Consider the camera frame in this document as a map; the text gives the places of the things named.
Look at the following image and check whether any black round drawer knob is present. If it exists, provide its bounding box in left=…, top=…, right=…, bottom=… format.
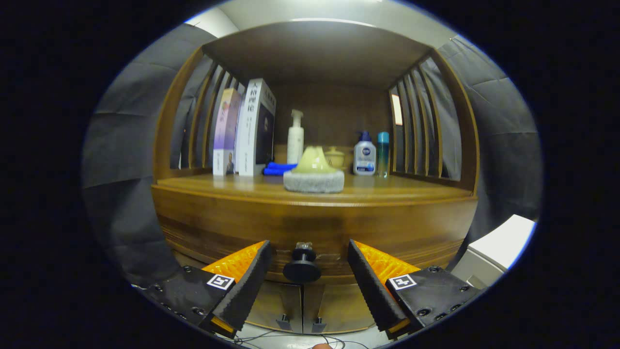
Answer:
left=283, top=241, right=322, bottom=283

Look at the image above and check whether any wooden cabinet door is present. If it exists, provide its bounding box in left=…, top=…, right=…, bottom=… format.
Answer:
left=303, top=284, right=376, bottom=335
left=245, top=281, right=303, bottom=334

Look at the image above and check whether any white book with portrait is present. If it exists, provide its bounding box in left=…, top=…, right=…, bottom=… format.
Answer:
left=235, top=79, right=277, bottom=177

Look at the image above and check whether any green handled grey brush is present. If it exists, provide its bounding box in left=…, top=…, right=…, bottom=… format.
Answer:
left=283, top=146, right=345, bottom=194

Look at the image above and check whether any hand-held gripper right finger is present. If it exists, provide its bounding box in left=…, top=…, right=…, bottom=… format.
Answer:
left=347, top=238, right=485, bottom=340

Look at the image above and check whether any yellow lidded teacup with saucer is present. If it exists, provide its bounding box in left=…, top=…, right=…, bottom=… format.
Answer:
left=324, top=146, right=345, bottom=169

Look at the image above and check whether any brown wooden drawer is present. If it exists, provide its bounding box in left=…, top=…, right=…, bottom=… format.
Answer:
left=155, top=196, right=478, bottom=286

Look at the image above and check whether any brown wooden cabinet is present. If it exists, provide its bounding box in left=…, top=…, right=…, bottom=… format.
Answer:
left=151, top=19, right=481, bottom=335

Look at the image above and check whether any black floor cable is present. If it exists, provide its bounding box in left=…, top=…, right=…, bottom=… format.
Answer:
left=232, top=330, right=369, bottom=349

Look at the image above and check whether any teal glass bottle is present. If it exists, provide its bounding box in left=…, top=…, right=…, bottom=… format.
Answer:
left=377, top=131, right=390, bottom=178

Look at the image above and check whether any blue folded cloth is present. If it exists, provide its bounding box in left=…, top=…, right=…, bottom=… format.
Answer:
left=263, top=162, right=297, bottom=176

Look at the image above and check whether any white box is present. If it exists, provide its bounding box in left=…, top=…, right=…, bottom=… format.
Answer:
left=450, top=215, right=537, bottom=290

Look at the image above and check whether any wooden countertop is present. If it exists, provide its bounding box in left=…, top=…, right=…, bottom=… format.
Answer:
left=153, top=172, right=478, bottom=204

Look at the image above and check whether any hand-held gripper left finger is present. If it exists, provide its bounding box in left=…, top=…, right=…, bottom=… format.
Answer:
left=145, top=240, right=273, bottom=339

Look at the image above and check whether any purple book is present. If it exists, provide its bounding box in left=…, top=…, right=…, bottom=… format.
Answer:
left=213, top=88, right=242, bottom=176

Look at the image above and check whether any white bottle with blue pump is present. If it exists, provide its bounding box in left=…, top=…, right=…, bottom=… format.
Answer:
left=353, top=131, right=377, bottom=176

